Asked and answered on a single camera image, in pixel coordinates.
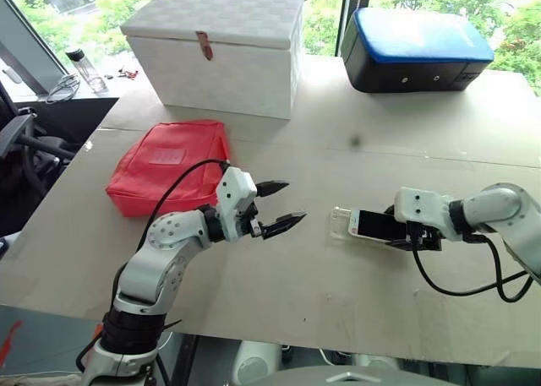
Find clear bottle with black cap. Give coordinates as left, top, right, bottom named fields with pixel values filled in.
left=65, top=49, right=110, bottom=95

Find small red and black clips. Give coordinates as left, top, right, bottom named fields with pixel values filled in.
left=105, top=66, right=140, bottom=81

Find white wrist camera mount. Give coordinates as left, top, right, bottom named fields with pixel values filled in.
left=215, top=166, right=259, bottom=242
left=394, top=187, right=454, bottom=240

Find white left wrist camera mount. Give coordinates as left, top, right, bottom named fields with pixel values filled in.
left=215, top=166, right=259, bottom=242

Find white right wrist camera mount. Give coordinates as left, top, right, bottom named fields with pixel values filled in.
left=394, top=187, right=454, bottom=240

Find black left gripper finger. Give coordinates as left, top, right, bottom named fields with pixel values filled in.
left=256, top=180, right=291, bottom=199
left=261, top=211, right=309, bottom=240

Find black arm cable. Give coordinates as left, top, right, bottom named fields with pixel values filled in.
left=109, top=158, right=232, bottom=315
left=412, top=231, right=534, bottom=303

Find clear plastic phone case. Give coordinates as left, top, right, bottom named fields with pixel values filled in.
left=327, top=206, right=360, bottom=247

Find grey coiled cable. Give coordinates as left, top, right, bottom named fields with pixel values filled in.
left=45, top=73, right=81, bottom=104

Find black table leg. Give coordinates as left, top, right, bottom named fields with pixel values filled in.
left=178, top=334, right=199, bottom=386

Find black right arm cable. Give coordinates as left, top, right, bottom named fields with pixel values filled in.
left=412, top=231, right=534, bottom=303

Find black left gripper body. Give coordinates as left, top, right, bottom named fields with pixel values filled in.
left=243, top=200, right=267, bottom=239

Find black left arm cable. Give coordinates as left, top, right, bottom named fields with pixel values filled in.
left=109, top=158, right=232, bottom=315

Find black office chair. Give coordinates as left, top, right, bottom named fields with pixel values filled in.
left=0, top=81, right=77, bottom=237

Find white lidded storage box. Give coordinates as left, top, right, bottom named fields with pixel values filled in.
left=120, top=0, right=305, bottom=120

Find white smartphone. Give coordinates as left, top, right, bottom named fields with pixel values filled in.
left=347, top=209, right=407, bottom=242

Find red fabric pouch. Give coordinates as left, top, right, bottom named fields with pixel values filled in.
left=104, top=119, right=232, bottom=219

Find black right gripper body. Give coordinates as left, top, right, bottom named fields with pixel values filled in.
left=403, top=220, right=444, bottom=253

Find black case with blue lid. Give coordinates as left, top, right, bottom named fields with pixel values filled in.
left=340, top=8, right=495, bottom=94

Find red tape strip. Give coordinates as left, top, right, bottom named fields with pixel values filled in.
left=0, top=319, right=23, bottom=364

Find white rounded shape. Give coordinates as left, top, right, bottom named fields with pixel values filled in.
left=354, top=354, right=401, bottom=372
left=233, top=340, right=283, bottom=386

